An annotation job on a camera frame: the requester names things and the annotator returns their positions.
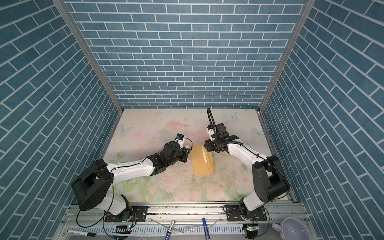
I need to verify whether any brown paper envelope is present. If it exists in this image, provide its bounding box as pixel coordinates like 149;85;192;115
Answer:
190;144;214;177

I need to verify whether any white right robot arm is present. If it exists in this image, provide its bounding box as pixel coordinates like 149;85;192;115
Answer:
204;123;291;220

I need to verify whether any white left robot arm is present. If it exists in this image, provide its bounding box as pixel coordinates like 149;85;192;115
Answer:
72;140;193;222

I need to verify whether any white-blue marker pen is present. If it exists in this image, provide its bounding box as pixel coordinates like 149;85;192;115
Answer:
164;221;175;240

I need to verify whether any blue marker pen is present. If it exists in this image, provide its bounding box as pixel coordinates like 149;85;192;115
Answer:
202;218;211;240

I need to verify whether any white plastic cup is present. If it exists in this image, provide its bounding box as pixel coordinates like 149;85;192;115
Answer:
272;217;311;240

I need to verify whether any black marker pen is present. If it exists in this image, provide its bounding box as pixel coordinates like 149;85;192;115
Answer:
67;230;96;237

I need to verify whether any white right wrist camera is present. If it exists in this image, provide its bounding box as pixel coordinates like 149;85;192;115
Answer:
207;125;215;141

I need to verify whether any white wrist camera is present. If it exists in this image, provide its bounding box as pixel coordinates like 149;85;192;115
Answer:
175;134;184;148
207;125;215;141

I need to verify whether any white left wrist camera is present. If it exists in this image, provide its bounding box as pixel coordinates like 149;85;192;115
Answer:
175;134;184;148

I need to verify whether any black corrugated cable hose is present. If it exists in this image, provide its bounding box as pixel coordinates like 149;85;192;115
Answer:
206;107;217;130

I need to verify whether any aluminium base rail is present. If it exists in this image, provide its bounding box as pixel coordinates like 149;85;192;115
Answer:
54;201;311;240

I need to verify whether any aluminium right corner post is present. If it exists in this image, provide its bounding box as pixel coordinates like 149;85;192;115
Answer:
259;0;316;113

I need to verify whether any aluminium corner post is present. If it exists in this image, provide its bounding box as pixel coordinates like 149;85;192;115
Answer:
259;0;316;113
53;0;124;114

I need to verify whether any aluminium left corner post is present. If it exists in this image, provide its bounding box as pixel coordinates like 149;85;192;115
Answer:
53;0;124;114

